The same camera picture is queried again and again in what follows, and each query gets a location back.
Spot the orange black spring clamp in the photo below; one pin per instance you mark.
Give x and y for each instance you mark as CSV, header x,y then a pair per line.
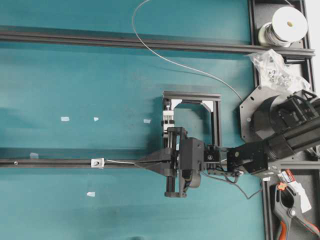
x,y
286,206

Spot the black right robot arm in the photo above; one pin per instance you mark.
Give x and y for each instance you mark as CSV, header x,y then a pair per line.
x,y
229,163

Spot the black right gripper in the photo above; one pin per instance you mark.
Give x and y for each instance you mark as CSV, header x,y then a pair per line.
x,y
156,162

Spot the black wrist camera box right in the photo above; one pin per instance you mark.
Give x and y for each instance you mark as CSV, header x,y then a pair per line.
x,y
191,159

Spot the silver metal corner fitting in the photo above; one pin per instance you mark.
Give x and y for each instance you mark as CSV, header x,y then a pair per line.
x,y
97,163

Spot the black table frame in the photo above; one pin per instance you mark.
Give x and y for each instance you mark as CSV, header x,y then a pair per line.
x,y
288,123

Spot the clear plastic bag of hardware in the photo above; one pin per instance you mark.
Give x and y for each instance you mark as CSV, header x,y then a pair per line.
x,y
275,74

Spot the long black extrusion rail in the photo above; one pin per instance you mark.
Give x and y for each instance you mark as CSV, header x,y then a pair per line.
x,y
10,33
62,163

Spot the long black extrusion rail far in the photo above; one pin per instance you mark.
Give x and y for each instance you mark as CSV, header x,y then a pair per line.
x,y
10,33

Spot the grey wire spool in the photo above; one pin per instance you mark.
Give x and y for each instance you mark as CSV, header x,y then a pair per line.
x,y
287,26

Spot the small black extrusion frame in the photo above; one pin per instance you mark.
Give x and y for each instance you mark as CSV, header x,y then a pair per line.
x,y
200,111

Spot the long black extrusion rail near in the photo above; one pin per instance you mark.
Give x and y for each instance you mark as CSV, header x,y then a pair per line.
x,y
62,163

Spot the white black clamp fixture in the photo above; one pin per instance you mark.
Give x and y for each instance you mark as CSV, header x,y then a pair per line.
x,y
167,117

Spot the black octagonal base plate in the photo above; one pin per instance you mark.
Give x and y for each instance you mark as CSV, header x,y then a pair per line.
x,y
247,109

